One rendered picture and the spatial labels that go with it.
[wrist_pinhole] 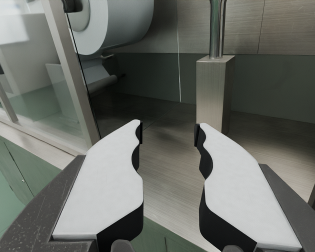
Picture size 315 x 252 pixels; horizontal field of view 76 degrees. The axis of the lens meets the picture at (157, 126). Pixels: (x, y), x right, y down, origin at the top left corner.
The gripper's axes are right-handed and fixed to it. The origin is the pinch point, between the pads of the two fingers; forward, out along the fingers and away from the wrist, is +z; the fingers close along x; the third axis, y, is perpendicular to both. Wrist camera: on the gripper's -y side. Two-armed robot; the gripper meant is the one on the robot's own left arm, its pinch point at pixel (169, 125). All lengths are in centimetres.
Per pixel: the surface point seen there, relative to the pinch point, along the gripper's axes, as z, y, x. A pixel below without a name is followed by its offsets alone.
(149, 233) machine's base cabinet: 23, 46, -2
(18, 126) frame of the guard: 66, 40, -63
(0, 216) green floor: 93, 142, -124
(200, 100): 50, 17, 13
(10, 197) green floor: 113, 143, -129
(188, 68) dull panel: 82, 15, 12
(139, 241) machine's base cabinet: 25, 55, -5
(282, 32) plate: 63, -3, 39
